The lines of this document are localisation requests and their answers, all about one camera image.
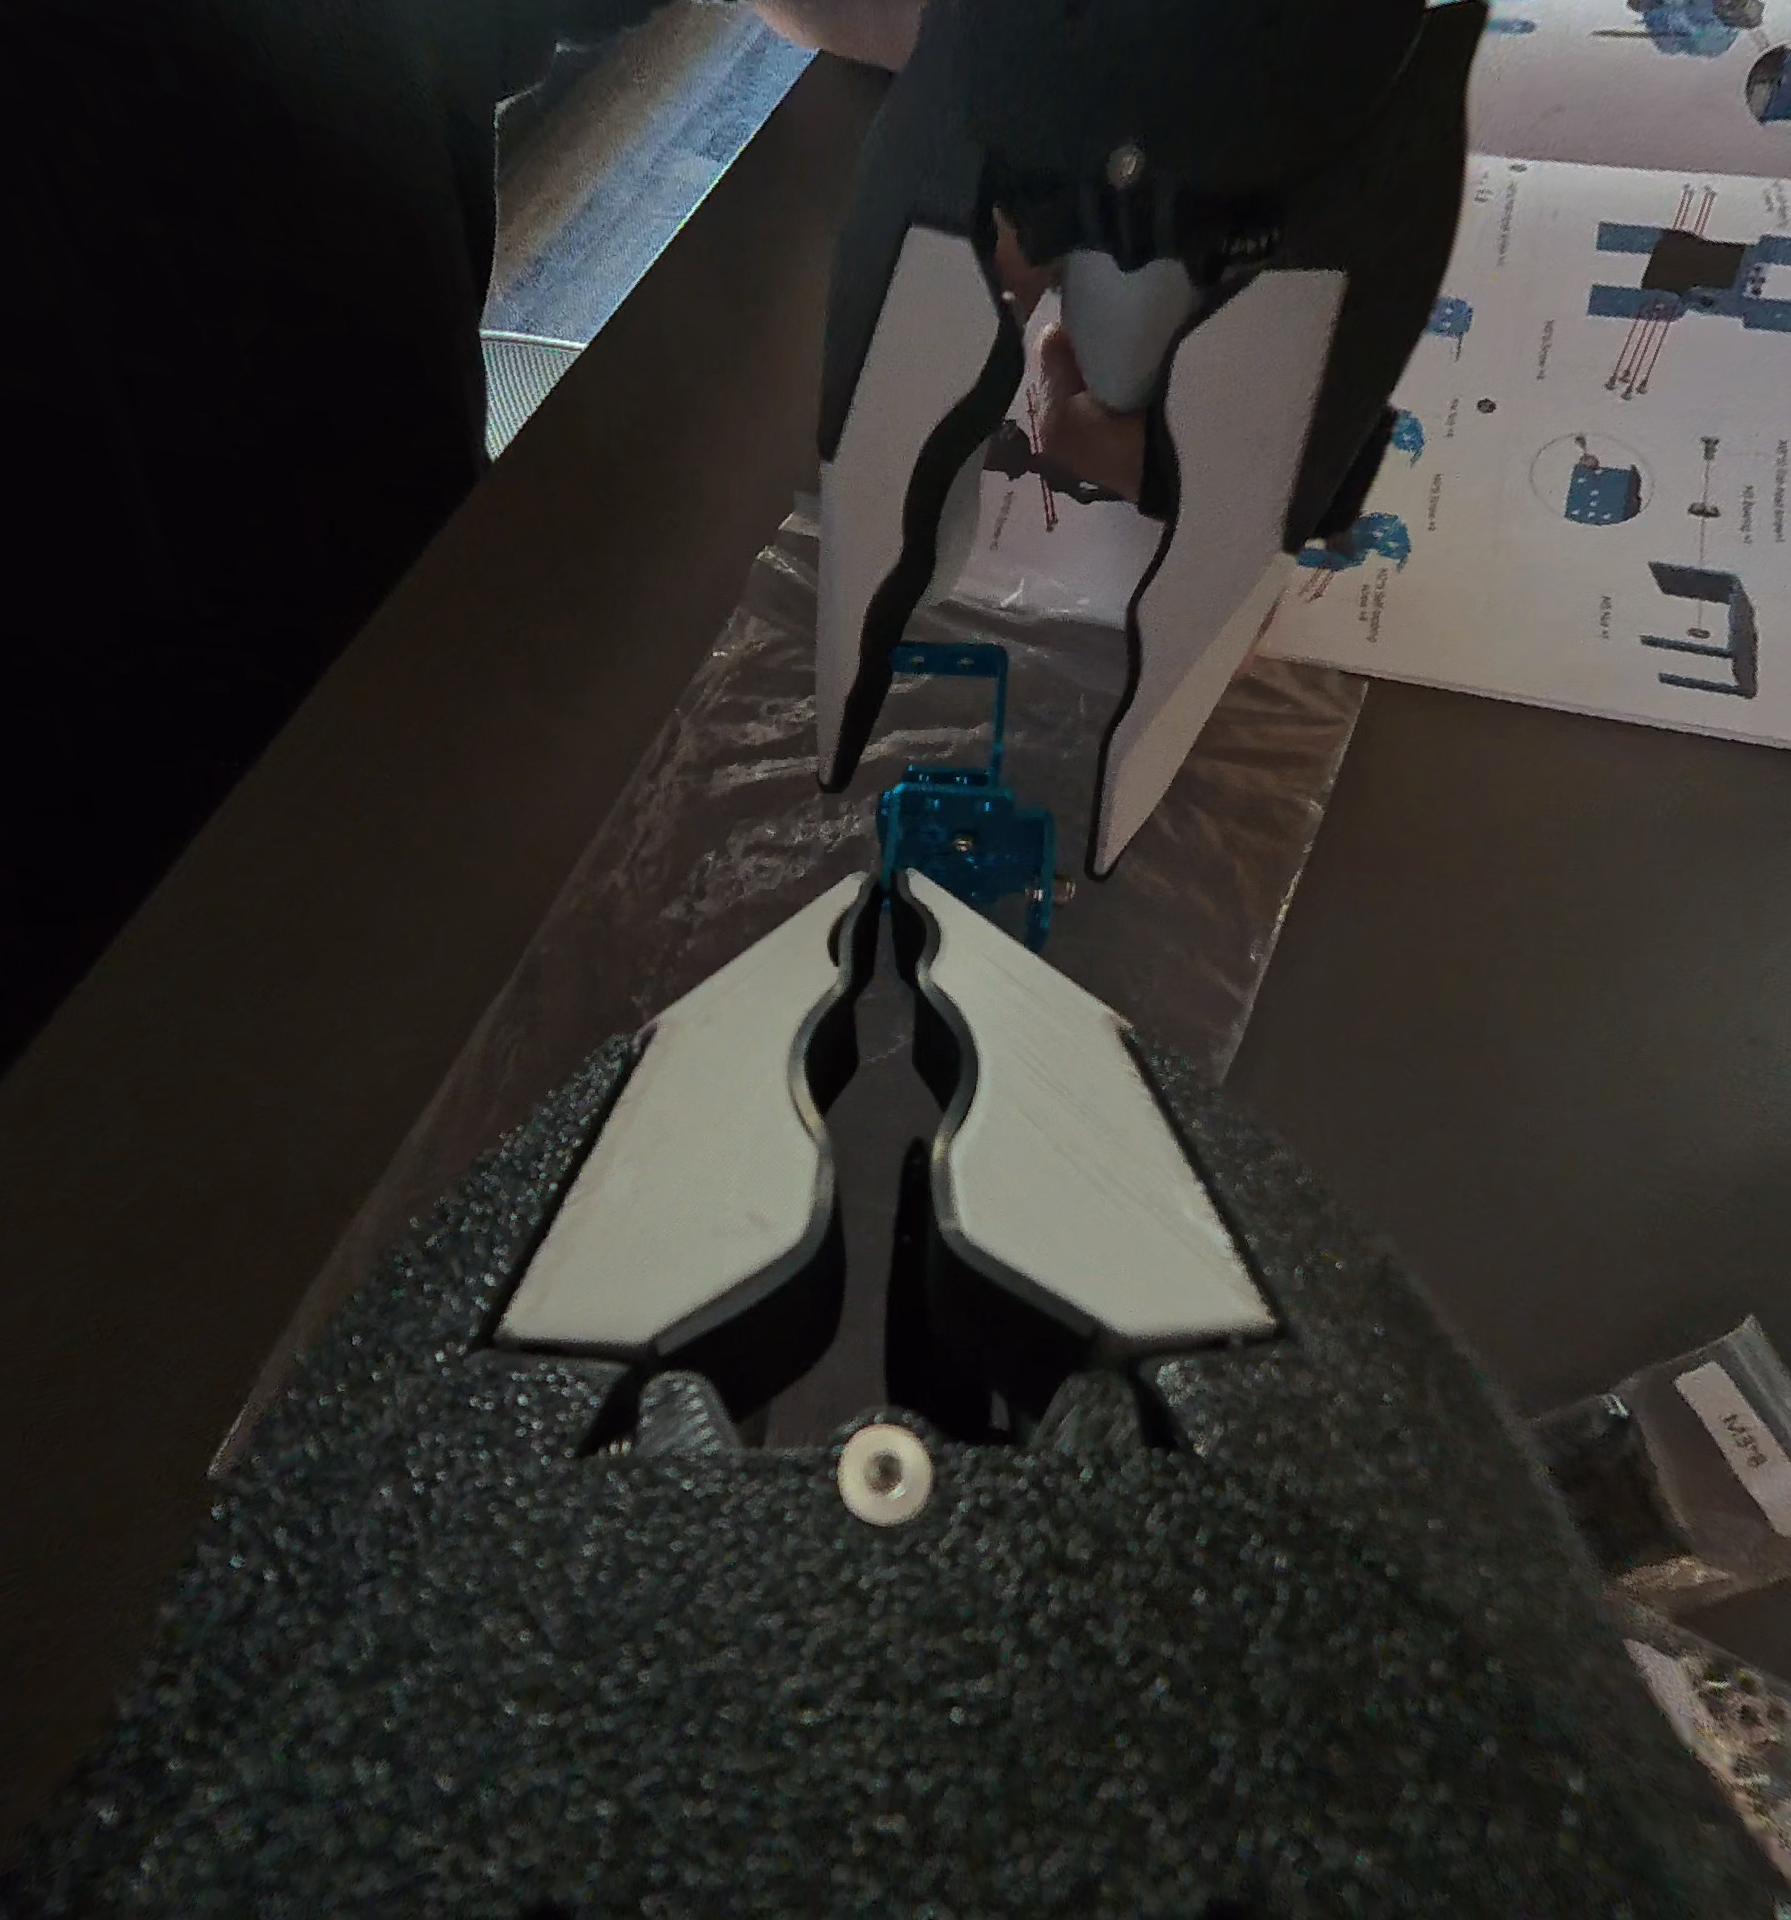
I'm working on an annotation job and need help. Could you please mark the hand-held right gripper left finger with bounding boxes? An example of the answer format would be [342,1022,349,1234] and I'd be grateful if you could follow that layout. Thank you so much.
[493,870,885,1428]

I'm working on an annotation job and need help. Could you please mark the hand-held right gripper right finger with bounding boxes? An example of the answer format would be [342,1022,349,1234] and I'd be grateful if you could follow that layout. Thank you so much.
[890,867,1282,1428]

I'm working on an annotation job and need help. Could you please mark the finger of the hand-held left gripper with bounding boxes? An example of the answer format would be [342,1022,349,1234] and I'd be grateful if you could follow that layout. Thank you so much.
[1080,274,1351,879]
[813,230,1023,796]

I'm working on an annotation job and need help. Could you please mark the blue metal bracket assembly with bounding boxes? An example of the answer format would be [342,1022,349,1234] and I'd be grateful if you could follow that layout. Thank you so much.
[876,641,1072,961]

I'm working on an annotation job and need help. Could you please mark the dark grey desk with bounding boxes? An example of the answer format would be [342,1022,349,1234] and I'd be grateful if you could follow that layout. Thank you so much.
[0,45,1791,1920]

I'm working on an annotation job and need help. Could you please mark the person's left hand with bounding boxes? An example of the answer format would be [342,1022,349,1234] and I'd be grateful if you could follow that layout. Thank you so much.
[1038,327,1150,502]

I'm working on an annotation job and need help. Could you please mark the large clear plastic bag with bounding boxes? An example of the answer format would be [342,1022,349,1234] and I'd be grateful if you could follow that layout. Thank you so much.
[593,510,1371,1097]

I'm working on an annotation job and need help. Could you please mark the grey mesh office chair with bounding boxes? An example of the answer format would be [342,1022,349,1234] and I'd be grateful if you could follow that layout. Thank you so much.
[478,330,586,461]

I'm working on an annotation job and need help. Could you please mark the white instruction booklet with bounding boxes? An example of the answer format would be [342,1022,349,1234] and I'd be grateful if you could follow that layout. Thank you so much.
[970,0,1791,759]

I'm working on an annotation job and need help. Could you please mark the pile of small screw bags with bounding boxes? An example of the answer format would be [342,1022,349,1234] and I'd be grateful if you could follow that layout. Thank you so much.
[1530,1317,1791,1920]

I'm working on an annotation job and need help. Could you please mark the person's black clothing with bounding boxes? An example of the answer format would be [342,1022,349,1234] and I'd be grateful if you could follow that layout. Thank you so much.
[0,0,504,1157]

